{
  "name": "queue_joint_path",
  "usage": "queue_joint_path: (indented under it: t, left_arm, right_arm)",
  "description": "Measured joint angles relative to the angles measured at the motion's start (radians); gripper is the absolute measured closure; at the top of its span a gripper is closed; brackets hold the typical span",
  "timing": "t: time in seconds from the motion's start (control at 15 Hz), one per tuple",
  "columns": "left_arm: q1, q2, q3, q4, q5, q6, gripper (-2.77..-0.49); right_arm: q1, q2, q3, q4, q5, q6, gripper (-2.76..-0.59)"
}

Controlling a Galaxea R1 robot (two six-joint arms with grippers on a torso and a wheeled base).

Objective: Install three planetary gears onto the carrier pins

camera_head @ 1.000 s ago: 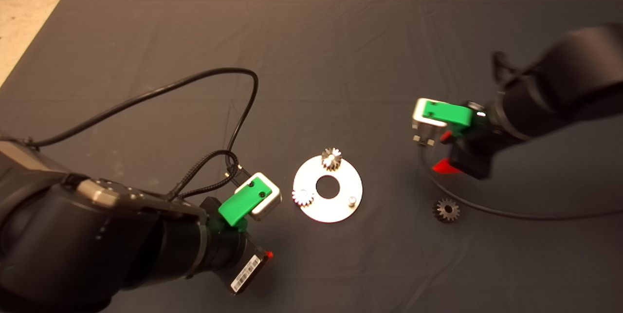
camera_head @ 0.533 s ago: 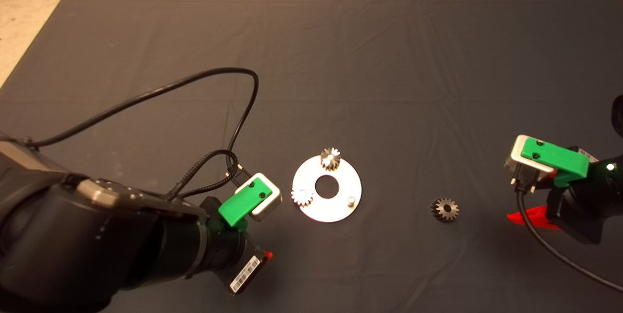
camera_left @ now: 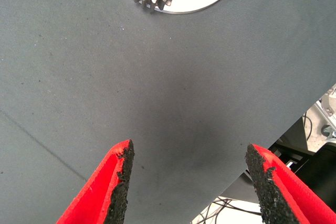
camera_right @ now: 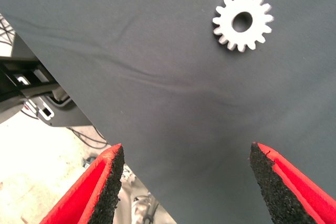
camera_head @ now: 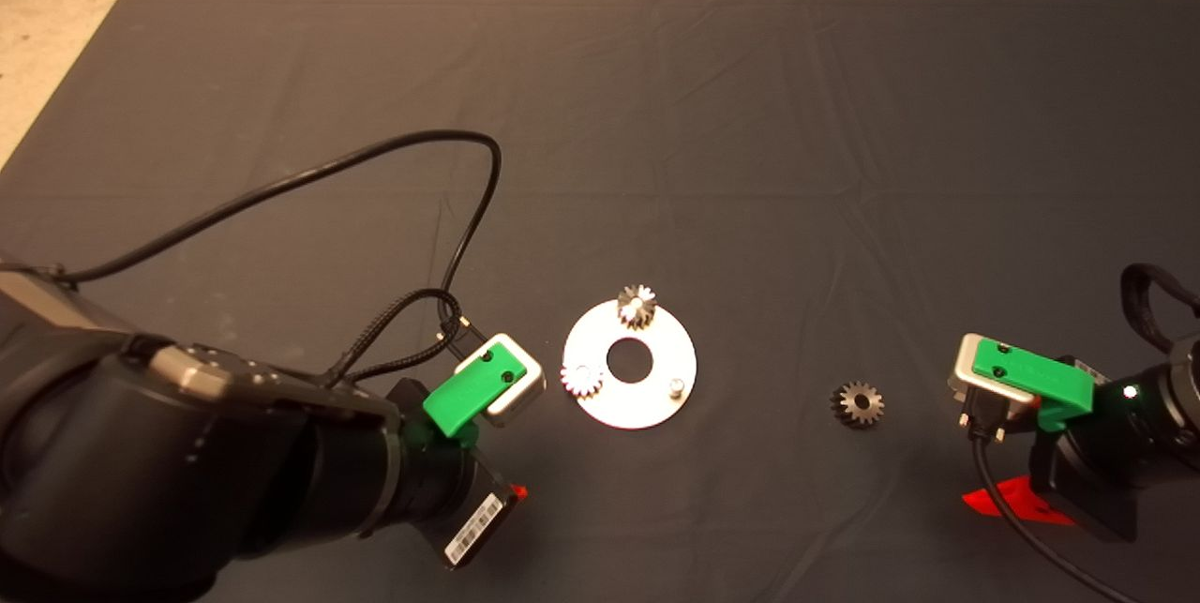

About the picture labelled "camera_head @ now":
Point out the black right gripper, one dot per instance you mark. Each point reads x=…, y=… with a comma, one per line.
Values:
x=1087, y=481

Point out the white shiny bevel gear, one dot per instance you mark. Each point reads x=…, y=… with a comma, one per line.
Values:
x=581, y=382

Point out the steel planetary gear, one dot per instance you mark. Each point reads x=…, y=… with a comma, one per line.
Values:
x=858, y=405
x=637, y=307

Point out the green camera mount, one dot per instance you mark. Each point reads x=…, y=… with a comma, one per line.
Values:
x=464, y=397
x=1031, y=373

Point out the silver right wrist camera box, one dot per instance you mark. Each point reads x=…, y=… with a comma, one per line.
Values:
x=966, y=373

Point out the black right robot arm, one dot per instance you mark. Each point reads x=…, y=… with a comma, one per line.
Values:
x=1167, y=425

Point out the dark grey table cloth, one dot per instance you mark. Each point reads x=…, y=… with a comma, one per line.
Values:
x=750, y=97

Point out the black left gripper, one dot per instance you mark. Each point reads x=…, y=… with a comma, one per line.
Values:
x=459, y=500

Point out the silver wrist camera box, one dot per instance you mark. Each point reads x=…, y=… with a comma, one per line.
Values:
x=525, y=392
x=966, y=373

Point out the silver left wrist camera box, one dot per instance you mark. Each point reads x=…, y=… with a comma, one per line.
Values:
x=525, y=392

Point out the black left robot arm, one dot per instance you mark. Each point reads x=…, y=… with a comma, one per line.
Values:
x=141, y=472

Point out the green right camera mount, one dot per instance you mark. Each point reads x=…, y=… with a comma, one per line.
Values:
x=1031, y=373

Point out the green left camera mount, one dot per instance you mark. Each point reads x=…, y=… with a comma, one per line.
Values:
x=464, y=397

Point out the round metal carrier plate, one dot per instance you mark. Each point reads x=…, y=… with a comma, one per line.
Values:
x=656, y=350

